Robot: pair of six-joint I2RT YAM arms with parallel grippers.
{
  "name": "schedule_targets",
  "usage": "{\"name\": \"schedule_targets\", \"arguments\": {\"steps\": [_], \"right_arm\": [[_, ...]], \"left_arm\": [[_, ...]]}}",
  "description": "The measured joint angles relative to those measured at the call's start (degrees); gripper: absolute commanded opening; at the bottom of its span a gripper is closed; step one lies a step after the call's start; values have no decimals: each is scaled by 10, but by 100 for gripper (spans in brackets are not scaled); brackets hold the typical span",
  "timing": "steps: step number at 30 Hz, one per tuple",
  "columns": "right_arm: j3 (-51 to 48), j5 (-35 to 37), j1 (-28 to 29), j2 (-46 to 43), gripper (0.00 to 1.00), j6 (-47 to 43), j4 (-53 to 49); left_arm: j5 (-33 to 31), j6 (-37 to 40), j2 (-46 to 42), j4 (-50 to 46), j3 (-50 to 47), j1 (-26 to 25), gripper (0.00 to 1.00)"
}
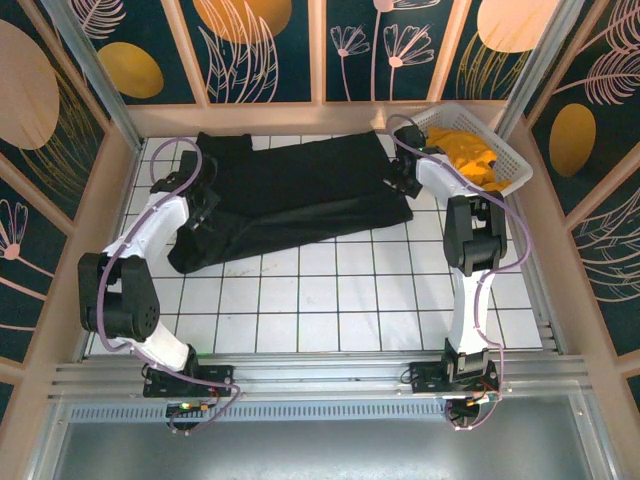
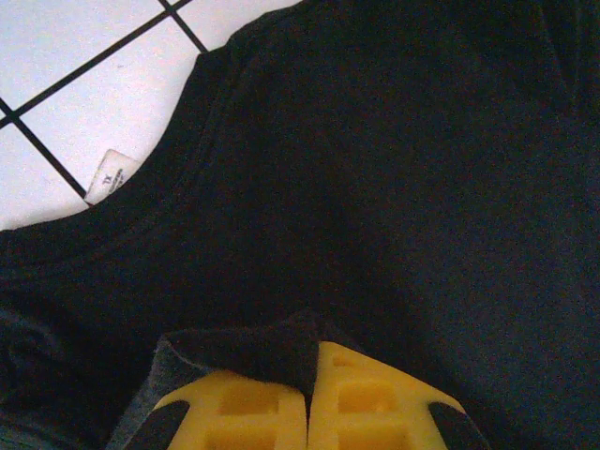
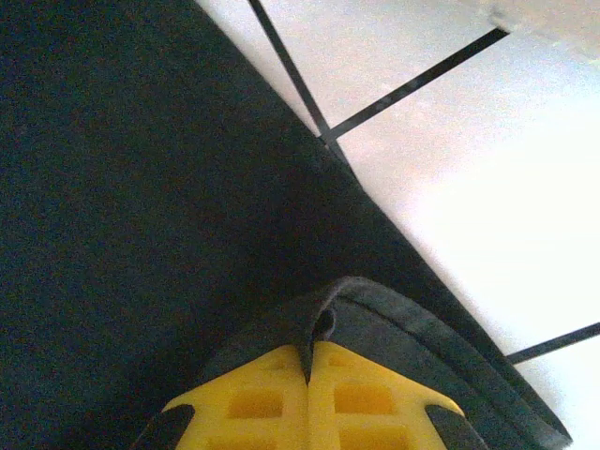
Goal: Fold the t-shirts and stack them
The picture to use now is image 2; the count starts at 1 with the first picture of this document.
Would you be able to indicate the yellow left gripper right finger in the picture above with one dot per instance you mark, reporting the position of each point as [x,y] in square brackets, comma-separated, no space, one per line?
[375,403]

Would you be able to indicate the black t-shirt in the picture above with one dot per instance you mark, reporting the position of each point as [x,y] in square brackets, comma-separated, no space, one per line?
[351,187]

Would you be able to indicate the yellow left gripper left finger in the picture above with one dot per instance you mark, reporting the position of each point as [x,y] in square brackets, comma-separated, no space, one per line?
[234,412]

